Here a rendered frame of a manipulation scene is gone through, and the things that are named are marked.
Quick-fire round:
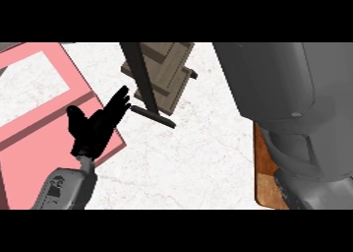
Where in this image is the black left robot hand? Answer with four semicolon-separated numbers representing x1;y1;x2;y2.
65;85;133;159

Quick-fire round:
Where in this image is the tiered basket with wooden shelves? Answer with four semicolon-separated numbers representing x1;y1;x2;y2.
119;42;200;130

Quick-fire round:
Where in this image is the brown wooden cutting board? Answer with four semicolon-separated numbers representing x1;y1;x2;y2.
253;121;293;211

